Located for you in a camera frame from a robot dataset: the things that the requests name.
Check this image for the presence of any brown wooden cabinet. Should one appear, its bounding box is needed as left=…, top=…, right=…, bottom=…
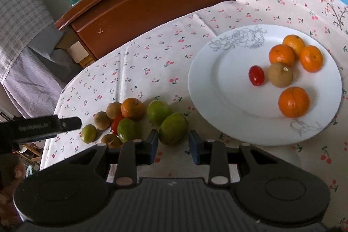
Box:
left=54, top=0, right=242, bottom=67

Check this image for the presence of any person's left hand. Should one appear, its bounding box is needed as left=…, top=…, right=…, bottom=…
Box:
left=0, top=153, right=27, bottom=192

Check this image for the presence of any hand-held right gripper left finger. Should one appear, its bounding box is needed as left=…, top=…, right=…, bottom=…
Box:
left=69, top=129, right=159, bottom=187

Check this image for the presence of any cherry print tablecloth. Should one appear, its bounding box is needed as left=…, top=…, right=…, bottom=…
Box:
left=39, top=0, right=348, bottom=222

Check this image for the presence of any orange mandarin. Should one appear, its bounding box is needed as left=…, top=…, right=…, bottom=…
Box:
left=269, top=44, right=295, bottom=67
left=282, top=34, right=306, bottom=57
left=299, top=45, right=324, bottom=73
left=121, top=97, right=146, bottom=121
left=278, top=87, right=310, bottom=118

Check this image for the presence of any plaid cloth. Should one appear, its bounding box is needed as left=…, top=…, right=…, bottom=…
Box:
left=0, top=0, right=55, bottom=83

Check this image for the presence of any brown longan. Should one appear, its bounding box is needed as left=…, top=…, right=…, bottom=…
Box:
left=268, top=62, right=294, bottom=88
left=93, top=111, right=111, bottom=130
left=106, top=102, right=122, bottom=120
left=100, top=134, right=123, bottom=148

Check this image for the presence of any red cherry tomato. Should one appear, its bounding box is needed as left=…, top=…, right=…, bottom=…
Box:
left=110, top=114, right=125, bottom=136
left=249, top=65, right=265, bottom=86

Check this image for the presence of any open cardboard box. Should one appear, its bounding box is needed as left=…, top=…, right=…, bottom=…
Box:
left=67, top=40, right=95, bottom=67

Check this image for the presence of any lavender cloth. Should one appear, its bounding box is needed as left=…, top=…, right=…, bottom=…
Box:
left=0, top=23, right=82, bottom=118

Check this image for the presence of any wooden rack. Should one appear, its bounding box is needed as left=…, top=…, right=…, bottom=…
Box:
left=19, top=141, right=44, bottom=167

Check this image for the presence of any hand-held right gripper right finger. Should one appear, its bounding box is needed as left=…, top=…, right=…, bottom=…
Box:
left=188, top=130, right=275, bottom=186

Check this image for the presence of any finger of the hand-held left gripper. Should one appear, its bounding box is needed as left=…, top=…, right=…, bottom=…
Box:
left=58, top=117, right=82, bottom=134

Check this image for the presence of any white plate with flower print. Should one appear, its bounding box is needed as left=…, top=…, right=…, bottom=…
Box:
left=188, top=25, right=342, bottom=146

